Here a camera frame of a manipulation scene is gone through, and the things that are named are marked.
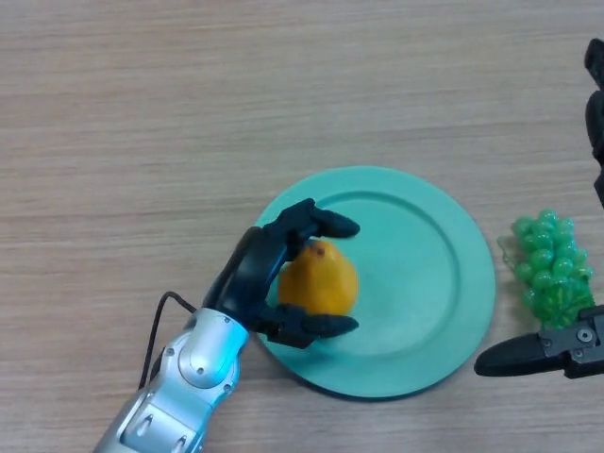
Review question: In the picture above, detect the teal green round plate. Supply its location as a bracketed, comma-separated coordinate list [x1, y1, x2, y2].
[252, 164, 496, 401]

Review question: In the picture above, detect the green grape bunch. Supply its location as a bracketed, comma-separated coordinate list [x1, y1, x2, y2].
[495, 208, 596, 331]

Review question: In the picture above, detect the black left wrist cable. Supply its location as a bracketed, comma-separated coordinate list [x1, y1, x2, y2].
[136, 291, 197, 393]

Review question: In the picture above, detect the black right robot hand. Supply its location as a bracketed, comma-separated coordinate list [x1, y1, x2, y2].
[474, 38, 604, 380]

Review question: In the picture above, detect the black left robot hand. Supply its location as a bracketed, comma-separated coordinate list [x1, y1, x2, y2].
[201, 197, 362, 350]

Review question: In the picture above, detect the yellow pear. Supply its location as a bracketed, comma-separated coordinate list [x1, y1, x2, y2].
[277, 239, 360, 316]

